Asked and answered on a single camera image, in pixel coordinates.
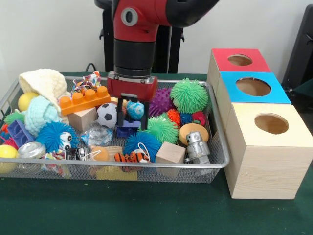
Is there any yellow smiley face ball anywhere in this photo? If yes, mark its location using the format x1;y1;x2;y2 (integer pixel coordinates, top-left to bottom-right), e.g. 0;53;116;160
18;92;40;112

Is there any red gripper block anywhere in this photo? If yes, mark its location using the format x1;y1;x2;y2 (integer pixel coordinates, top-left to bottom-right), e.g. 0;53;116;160
106;72;159;131

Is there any cream knitted cloth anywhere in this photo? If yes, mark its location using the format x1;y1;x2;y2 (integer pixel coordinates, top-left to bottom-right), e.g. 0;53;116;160
19;69;68;116

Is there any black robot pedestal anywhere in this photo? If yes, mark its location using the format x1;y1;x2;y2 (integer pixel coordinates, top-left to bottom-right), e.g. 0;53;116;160
94;0;185;74

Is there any black and white soccer ball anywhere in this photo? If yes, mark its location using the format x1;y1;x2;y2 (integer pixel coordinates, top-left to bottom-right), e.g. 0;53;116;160
96;102;119;129

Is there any small wooden block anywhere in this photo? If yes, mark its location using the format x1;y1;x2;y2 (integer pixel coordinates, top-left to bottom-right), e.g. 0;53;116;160
156;142;186;165
67;106;97;133

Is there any silver toy robot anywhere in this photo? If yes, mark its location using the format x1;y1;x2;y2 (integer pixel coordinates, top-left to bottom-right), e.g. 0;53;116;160
185;131;212;165

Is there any dark green table cloth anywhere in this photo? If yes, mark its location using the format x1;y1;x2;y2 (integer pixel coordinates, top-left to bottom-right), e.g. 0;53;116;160
0;72;313;235

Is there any wooden box with three holes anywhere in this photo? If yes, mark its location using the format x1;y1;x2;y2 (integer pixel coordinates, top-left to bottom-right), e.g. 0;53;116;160
205;47;313;200

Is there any toy hamburger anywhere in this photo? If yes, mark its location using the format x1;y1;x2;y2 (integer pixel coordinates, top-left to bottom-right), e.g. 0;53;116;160
178;123;209;146

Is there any purple spiky ball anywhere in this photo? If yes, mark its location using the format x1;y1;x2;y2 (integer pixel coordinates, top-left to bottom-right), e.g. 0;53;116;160
149;88;174;118

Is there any green spiky ball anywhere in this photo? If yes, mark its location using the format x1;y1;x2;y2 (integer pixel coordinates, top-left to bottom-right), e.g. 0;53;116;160
147;115;179;145

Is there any plain yellow ball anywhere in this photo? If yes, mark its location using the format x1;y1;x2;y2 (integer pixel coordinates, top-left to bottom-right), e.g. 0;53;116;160
0;144;18;173

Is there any clear crumpled plastic packet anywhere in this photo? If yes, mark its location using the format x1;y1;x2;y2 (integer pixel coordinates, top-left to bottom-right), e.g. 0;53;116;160
81;121;114;148

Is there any purple toy block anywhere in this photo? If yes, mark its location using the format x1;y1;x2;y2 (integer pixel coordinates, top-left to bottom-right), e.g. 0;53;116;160
116;120;142;139

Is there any black chair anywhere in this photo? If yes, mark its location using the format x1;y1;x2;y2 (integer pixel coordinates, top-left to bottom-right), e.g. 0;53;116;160
283;4;313;98

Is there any light teal knitted cloth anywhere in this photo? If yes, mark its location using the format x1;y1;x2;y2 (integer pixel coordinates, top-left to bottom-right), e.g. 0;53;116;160
24;95;62;137

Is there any orange toy building block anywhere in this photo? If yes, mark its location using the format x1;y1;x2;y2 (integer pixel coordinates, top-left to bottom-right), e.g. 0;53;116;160
59;86;112;117

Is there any globe print ball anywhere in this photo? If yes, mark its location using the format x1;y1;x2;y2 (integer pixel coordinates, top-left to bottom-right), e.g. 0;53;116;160
126;101;145;122

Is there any green furry ball with eyes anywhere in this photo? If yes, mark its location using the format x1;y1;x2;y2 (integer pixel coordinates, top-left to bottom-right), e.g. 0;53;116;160
170;78;209;114

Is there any silver metal can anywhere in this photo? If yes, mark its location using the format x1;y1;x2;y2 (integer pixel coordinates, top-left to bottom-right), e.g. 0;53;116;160
17;142;46;160

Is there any shallow clear mesh bin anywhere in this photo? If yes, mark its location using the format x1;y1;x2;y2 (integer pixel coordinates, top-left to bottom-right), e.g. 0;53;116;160
0;77;229;183

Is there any blue spiky ball with eyes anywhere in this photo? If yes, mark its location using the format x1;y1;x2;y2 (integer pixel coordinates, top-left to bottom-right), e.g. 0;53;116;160
36;121;79;153

